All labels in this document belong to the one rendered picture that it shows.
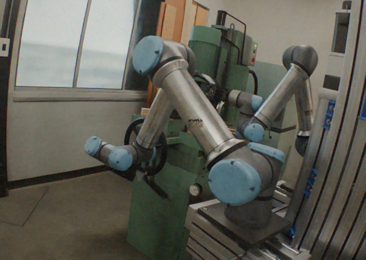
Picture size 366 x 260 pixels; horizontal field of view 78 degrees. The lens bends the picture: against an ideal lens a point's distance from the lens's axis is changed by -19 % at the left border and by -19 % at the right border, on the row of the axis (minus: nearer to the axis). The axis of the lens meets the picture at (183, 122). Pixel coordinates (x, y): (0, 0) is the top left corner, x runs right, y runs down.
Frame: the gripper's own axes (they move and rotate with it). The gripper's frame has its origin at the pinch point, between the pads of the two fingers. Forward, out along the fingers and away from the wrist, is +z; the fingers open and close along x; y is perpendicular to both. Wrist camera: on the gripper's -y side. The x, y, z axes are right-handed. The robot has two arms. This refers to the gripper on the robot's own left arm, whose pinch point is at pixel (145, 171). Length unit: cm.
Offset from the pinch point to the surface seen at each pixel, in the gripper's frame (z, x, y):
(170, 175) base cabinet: 25.4, -4.2, -5.4
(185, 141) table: 14.7, 2.9, -23.6
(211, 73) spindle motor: 10, 2, -63
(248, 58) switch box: 27, 11, -88
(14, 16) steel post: -69, -121, -53
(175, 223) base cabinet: 39.1, 3.3, 18.0
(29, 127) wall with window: -3, -135, 8
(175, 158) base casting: 19.9, -2.3, -14.7
